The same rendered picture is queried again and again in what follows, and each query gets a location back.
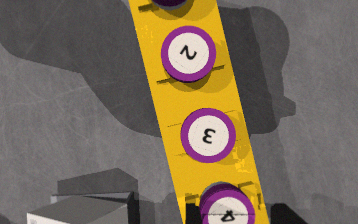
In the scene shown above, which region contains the white button housing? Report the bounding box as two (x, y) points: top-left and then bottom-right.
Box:
(27, 191), (135, 224)

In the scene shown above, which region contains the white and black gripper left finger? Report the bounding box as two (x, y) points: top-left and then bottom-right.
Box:
(185, 203), (203, 224)

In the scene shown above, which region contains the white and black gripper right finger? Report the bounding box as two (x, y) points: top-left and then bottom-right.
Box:
(270, 203), (308, 224)

